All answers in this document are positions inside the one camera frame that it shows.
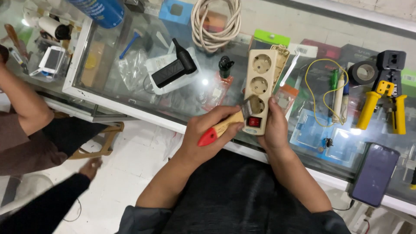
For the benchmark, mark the green label packet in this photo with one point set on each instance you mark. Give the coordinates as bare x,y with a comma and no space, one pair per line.
271,37

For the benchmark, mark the cream three-socket power strip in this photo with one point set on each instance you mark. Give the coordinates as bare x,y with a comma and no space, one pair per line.
260,70

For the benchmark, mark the person's right hand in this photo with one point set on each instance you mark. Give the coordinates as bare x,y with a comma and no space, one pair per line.
276,136

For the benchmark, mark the small glass display cabinet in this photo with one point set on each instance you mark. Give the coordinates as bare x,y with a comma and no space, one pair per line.
35,45

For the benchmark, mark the wooden paint brush red tip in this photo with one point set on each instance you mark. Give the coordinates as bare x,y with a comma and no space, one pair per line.
227,123

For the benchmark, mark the clear plastic bag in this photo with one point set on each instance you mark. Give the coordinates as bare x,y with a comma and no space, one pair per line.
133,70

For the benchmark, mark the green screwdriver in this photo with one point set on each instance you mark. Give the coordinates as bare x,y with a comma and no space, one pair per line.
334,79

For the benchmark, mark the white plastic pry tool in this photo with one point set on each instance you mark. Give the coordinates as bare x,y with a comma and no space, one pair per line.
290,69

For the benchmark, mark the black tape roll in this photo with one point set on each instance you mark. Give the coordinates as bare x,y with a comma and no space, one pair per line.
354,73

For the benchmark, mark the dark smartphone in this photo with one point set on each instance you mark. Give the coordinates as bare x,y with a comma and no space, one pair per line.
373,175

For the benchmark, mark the cream power strip back cover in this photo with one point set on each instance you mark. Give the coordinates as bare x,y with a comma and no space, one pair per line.
282,60

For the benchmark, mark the person's dark clothing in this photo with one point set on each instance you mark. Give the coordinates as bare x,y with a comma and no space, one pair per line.
227,195

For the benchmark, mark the black handheld air blower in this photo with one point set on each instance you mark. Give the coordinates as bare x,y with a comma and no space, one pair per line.
172,73

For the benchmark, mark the wooden stool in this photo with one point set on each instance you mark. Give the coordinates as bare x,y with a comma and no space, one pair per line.
109,139

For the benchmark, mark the person's left hand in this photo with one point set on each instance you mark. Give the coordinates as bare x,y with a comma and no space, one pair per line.
198,136

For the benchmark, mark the glass display counter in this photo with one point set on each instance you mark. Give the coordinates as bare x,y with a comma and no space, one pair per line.
107,84

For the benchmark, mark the white phone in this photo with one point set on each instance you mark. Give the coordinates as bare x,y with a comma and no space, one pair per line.
52,60

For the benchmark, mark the small black bottle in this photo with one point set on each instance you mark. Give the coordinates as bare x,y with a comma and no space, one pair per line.
225,66

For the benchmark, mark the blue spray can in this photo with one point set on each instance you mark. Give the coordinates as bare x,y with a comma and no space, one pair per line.
100,11

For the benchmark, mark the blue packet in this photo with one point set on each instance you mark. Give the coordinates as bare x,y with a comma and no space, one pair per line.
175,11

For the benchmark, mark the white security camera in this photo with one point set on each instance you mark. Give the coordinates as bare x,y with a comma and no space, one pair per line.
52,27

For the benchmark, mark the small black screw part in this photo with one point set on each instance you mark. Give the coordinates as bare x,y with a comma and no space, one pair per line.
328,142

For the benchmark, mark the white pen-shaped tool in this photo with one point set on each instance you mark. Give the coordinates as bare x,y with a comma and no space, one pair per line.
338,97

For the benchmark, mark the yellow black crimping tool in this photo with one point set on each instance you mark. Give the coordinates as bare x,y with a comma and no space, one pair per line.
369,109

